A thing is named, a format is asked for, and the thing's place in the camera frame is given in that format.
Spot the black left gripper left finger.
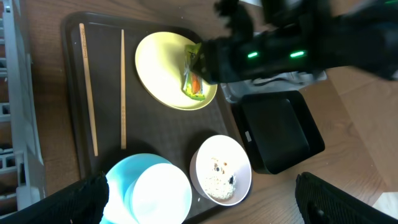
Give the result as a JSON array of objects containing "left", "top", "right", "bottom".
[{"left": 1, "top": 172, "right": 109, "bottom": 224}]

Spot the light blue bowl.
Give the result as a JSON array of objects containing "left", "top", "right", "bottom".
[{"left": 101, "top": 153, "right": 192, "bottom": 223}]

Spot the wooden chopstick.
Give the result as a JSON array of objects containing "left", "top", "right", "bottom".
[
  {"left": 79, "top": 23, "right": 98, "bottom": 156},
  {"left": 121, "top": 29, "right": 127, "bottom": 149}
]

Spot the yellow round plate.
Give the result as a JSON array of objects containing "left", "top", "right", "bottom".
[{"left": 135, "top": 32, "right": 217, "bottom": 111}]

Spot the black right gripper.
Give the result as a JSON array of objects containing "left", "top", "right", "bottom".
[{"left": 198, "top": 0, "right": 330, "bottom": 84}]

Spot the leftover rice pile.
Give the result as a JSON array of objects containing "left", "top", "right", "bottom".
[{"left": 203, "top": 157, "right": 236, "bottom": 200}]

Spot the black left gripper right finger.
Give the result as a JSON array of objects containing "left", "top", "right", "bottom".
[{"left": 295, "top": 172, "right": 397, "bottom": 224}]

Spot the grey plastic dish rack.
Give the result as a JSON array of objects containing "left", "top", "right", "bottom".
[{"left": 1, "top": 0, "right": 47, "bottom": 211}]

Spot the pink white bowl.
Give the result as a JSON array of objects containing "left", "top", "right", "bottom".
[{"left": 190, "top": 135, "right": 252, "bottom": 207}]

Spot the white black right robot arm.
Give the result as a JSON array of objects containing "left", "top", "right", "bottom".
[{"left": 191, "top": 0, "right": 397, "bottom": 84}]

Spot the black rectangular waste tray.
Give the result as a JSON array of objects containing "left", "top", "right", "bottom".
[{"left": 231, "top": 91, "right": 325, "bottom": 175}]

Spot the clear plastic waste bin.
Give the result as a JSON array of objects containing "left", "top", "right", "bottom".
[{"left": 220, "top": 71, "right": 327, "bottom": 103}]

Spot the green orange snack wrapper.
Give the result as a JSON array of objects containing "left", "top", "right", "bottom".
[{"left": 182, "top": 43, "right": 205, "bottom": 101}]

